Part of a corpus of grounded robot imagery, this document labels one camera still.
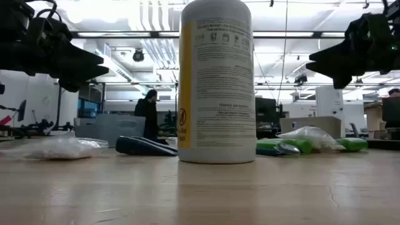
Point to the green travel shampoo bottle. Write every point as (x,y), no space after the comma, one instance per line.
(265,144)
(353,144)
(304,146)

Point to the black background workstation frame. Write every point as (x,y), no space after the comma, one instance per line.
(59,106)

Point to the black overhead frame bar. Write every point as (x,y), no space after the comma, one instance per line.
(156,34)

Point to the black monitor on arm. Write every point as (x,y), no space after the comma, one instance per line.
(22,111)

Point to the white wipes canister yellow label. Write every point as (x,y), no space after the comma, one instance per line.
(218,93)

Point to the dark computer monitor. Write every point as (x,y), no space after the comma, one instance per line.
(265,112)

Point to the dark blue toiletry tube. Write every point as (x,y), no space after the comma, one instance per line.
(165,146)
(137,148)

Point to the grey translucent plastic bin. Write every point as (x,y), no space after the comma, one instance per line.
(109,131)

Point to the person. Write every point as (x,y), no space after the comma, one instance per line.
(394,92)
(147,112)

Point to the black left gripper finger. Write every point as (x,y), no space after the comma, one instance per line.
(75,73)
(81,56)

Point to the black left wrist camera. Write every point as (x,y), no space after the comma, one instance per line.
(50,31)

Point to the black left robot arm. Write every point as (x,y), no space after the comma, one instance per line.
(15,18)

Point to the red object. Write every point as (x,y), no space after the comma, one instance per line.
(5,120)

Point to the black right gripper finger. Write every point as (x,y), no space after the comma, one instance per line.
(337,72)
(337,53)

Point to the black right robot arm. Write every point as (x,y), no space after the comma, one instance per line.
(392,7)

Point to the black background robot arm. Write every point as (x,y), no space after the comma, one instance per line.
(37,128)

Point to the clear bag of cotton balls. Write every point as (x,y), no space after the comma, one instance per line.
(56,150)

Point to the black hanging ceiling device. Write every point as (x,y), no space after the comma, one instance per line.
(300,79)

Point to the blue screen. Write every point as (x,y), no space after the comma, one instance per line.
(89,109)

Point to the clear bag of cotton pads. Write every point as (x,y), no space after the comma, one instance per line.
(172,142)

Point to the black aluminium table frame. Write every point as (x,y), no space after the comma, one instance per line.
(384,144)

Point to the grey office chair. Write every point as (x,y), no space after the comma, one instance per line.
(354,129)

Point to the blue disposable razor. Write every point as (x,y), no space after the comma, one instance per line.
(287,149)

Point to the black hanging ceiling camera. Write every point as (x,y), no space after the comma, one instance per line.
(138,56)

